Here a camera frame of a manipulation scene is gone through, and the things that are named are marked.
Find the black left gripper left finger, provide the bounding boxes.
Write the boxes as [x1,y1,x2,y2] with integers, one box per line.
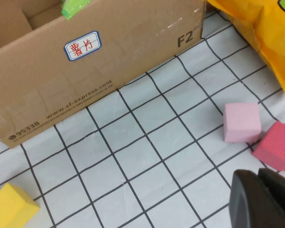
[228,169,285,228]

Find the pink foam cube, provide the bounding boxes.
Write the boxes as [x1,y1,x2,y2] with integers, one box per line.
[222,102,262,144]

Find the green snack bag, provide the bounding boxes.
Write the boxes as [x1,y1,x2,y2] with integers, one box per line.
[61,0,91,20]

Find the large orange chips bag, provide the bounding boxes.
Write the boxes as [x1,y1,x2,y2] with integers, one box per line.
[205,0,285,106]

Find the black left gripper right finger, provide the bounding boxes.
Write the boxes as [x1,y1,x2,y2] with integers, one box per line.
[257,167,285,221]

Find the white grid tablecloth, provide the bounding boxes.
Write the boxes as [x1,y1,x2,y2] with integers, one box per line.
[0,9,285,228]

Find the cardboard box with F2 print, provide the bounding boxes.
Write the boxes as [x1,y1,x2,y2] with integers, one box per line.
[0,0,206,149]

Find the red foam cube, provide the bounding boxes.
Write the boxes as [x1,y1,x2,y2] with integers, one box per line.
[252,120,285,172]

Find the yellow foam cube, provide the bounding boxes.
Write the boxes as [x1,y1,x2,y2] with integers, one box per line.
[0,182,41,228]

